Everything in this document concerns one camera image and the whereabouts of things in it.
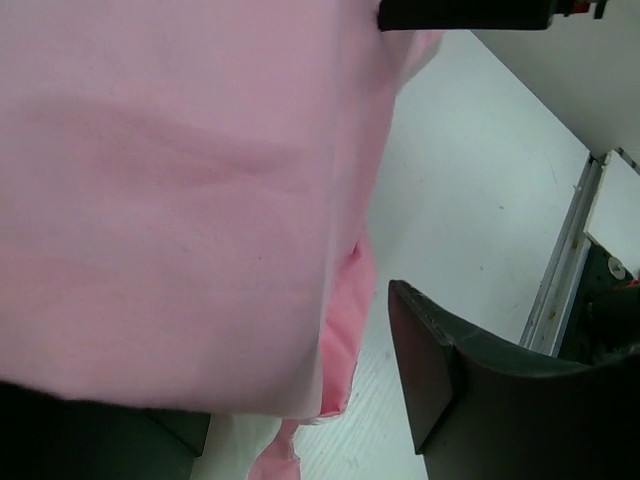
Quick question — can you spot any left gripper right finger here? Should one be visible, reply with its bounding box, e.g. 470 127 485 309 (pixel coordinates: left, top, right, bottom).
388 280 639 479

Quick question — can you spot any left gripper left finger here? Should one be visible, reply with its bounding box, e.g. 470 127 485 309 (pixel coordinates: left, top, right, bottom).
1 382 211 480

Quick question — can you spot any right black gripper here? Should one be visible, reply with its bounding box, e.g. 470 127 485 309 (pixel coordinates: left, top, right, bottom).
377 0 607 31

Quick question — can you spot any pink pillowcase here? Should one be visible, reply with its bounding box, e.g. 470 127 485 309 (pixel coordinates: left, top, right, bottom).
1 1 442 479

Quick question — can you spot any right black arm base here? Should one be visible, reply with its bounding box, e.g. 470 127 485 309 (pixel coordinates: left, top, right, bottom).
558 245 639 365

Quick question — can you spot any front aluminium rail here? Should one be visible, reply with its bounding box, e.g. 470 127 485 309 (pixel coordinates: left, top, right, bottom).
519 152 613 356

